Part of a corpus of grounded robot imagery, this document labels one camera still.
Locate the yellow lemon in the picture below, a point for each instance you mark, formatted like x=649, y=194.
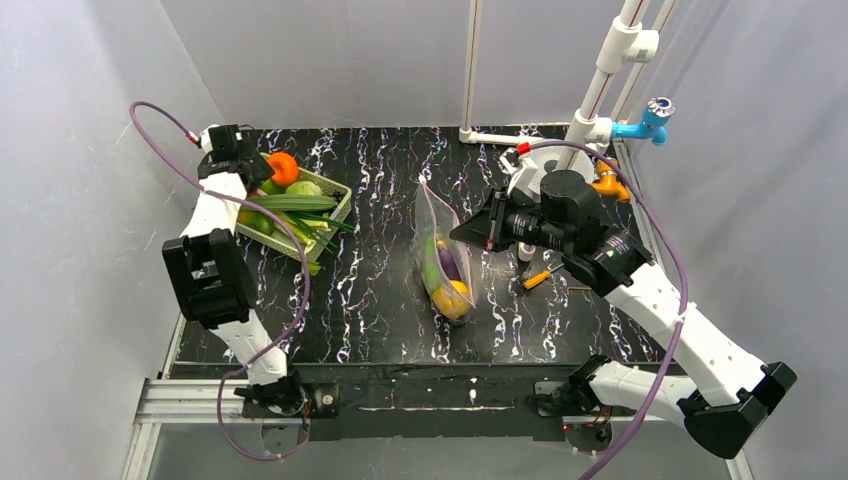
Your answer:
x=452, y=300

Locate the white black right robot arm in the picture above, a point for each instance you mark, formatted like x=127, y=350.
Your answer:
x=724, y=393

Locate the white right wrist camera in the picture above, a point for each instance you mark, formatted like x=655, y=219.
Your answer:
x=521, y=169

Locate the orange faucet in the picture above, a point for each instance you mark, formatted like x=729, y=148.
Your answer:
x=608, y=184

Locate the green leafy vegetable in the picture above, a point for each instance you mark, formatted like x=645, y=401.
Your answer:
x=430, y=265

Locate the white pipe frame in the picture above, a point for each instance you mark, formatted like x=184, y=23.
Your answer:
x=626, y=42

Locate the pale green cabbage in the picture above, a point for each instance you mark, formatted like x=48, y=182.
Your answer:
x=304, y=187

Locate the clear zip top bag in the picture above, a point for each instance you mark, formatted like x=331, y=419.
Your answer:
x=434, y=217

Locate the blue faucet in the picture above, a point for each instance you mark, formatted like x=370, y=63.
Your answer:
x=655, y=116

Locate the cream perforated plastic basket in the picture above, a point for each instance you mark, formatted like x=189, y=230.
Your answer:
x=283, y=240

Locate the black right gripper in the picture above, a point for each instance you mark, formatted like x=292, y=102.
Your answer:
x=495, y=221

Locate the orange fruit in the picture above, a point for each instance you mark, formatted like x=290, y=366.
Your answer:
x=285, y=169

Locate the green cucumber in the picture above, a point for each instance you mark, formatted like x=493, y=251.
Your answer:
x=289, y=202

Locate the yellow green mango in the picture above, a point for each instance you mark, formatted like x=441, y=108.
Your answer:
x=256, y=221

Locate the green lettuce leaf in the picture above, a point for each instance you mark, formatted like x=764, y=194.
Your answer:
x=314, y=268

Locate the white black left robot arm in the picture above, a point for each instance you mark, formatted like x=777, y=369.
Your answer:
x=210, y=278

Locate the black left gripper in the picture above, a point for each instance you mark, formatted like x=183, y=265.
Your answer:
x=245, y=164

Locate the purple eggplant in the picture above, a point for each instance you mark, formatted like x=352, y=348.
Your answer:
x=447, y=261

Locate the orange handled screwdriver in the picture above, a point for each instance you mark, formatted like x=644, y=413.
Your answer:
x=541, y=277

